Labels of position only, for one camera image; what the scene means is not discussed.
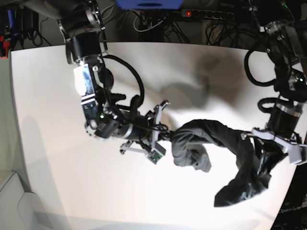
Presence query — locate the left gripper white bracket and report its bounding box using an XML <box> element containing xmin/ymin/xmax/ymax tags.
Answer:
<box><xmin>241</xmin><ymin>127</ymin><xmax>306</xmax><ymax>177</ymax></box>

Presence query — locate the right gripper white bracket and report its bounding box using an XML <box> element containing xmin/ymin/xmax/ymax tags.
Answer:
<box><xmin>119</xmin><ymin>100</ymin><xmax>171</xmax><ymax>157</ymax></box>

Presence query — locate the dark grey t-shirt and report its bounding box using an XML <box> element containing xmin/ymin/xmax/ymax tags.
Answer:
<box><xmin>170</xmin><ymin>119</ymin><xmax>271</xmax><ymax>207</ymax></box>

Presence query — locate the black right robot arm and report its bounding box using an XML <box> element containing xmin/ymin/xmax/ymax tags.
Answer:
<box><xmin>23</xmin><ymin>0</ymin><xmax>170</xmax><ymax>163</ymax></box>

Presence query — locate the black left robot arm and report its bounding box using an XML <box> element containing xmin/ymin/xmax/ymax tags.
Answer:
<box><xmin>244</xmin><ymin>0</ymin><xmax>307</xmax><ymax>177</ymax></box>

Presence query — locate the black power strip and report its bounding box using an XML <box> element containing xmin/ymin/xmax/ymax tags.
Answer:
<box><xmin>181</xmin><ymin>9</ymin><xmax>235</xmax><ymax>20</ymax></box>

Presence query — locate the blue box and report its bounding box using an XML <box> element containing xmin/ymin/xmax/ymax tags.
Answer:
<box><xmin>116</xmin><ymin>0</ymin><xmax>183</xmax><ymax>10</ymax></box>

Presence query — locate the red black object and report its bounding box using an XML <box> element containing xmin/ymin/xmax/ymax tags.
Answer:
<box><xmin>0</xmin><ymin>35</ymin><xmax>10</xmax><ymax>59</ymax></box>

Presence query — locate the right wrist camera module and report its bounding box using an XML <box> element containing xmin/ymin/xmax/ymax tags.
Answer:
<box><xmin>146</xmin><ymin>145</ymin><xmax>166</xmax><ymax>164</ymax></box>

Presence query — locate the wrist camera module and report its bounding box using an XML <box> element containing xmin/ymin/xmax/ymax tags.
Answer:
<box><xmin>288</xmin><ymin>144</ymin><xmax>307</xmax><ymax>165</ymax></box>
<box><xmin>146</xmin><ymin>145</ymin><xmax>166</xmax><ymax>164</ymax></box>

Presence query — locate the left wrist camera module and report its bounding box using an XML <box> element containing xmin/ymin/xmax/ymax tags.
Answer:
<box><xmin>288</xmin><ymin>144</ymin><xmax>307</xmax><ymax>165</ymax></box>

